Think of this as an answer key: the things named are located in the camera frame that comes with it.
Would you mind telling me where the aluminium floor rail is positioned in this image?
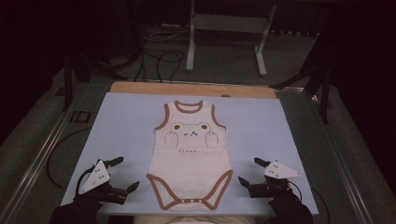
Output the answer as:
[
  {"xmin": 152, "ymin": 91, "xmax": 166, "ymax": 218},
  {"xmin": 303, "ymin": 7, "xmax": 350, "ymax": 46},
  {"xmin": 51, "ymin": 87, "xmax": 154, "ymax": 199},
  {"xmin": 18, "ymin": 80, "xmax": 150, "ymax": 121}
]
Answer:
[
  {"xmin": 0, "ymin": 82, "xmax": 92, "ymax": 224},
  {"xmin": 306, "ymin": 92, "xmax": 376, "ymax": 224}
]

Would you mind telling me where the person's right hand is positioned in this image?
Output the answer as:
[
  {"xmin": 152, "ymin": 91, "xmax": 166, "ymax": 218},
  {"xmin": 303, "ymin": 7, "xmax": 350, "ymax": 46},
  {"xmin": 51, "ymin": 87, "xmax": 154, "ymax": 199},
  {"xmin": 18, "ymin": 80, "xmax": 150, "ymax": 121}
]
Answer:
[{"xmin": 268, "ymin": 188, "xmax": 306, "ymax": 217}]

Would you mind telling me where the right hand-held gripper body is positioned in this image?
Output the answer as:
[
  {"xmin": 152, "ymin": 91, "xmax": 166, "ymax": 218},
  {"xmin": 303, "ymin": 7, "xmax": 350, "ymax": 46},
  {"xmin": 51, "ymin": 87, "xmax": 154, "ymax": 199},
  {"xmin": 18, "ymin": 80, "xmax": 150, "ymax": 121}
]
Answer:
[{"xmin": 247, "ymin": 160, "xmax": 303, "ymax": 199}]

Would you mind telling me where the right hand-held gripper black cable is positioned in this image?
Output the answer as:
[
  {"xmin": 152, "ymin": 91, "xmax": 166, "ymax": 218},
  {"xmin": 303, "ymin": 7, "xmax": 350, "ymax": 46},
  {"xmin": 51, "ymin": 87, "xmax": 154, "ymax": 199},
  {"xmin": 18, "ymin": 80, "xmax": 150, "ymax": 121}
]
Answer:
[{"xmin": 288, "ymin": 180, "xmax": 304, "ymax": 203}]

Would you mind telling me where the black stand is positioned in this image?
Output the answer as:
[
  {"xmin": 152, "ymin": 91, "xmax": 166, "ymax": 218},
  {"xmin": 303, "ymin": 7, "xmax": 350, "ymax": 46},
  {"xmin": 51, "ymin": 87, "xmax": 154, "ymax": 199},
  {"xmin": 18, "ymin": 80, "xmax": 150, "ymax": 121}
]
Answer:
[
  {"xmin": 269, "ymin": 31, "xmax": 333, "ymax": 125},
  {"xmin": 61, "ymin": 50, "xmax": 129, "ymax": 112}
]

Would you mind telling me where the person's left hand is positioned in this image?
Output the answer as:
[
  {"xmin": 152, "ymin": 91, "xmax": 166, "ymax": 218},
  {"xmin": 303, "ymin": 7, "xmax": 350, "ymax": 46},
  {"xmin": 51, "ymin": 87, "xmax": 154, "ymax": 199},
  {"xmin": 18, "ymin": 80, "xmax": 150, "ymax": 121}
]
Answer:
[{"xmin": 73, "ymin": 193, "xmax": 106, "ymax": 218}]

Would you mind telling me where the cream baby bodysuit brown trim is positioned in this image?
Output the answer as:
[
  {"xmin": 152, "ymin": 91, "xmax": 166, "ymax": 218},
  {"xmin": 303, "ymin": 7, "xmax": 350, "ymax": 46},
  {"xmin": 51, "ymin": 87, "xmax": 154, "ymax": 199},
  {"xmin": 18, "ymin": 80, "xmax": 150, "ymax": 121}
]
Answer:
[{"xmin": 146, "ymin": 100, "xmax": 234, "ymax": 211}]

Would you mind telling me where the black looped floor cable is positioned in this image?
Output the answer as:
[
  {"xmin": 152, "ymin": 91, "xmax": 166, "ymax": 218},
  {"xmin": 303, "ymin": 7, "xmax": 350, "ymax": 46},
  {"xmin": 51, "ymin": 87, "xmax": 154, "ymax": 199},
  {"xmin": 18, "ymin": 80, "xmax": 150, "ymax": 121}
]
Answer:
[{"xmin": 134, "ymin": 49, "xmax": 187, "ymax": 84}]

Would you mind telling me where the light blue board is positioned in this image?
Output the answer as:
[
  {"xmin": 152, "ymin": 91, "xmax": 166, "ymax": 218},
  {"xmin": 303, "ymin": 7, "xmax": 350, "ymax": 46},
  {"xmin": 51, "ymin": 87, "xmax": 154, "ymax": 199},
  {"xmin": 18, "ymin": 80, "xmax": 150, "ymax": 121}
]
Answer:
[{"xmin": 60, "ymin": 91, "xmax": 319, "ymax": 217}]

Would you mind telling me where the white metal stand frame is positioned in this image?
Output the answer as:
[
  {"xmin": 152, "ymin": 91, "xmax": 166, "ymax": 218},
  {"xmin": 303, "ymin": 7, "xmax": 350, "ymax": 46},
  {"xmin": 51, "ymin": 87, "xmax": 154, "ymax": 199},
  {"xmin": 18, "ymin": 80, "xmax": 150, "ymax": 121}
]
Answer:
[{"xmin": 185, "ymin": 0, "xmax": 278, "ymax": 77}]

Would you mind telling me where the white floor cable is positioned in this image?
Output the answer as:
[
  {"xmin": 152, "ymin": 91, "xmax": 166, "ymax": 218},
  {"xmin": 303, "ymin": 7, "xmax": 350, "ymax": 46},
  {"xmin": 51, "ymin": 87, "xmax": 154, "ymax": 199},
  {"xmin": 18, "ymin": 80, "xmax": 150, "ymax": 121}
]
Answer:
[{"xmin": 143, "ymin": 27, "xmax": 191, "ymax": 43}]

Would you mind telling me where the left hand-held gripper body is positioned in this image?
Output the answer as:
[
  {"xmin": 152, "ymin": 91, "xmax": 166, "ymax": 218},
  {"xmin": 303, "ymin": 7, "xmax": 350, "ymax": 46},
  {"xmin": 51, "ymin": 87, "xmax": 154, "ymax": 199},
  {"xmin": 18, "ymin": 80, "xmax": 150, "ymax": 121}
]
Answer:
[{"xmin": 78, "ymin": 159, "xmax": 128, "ymax": 205}]

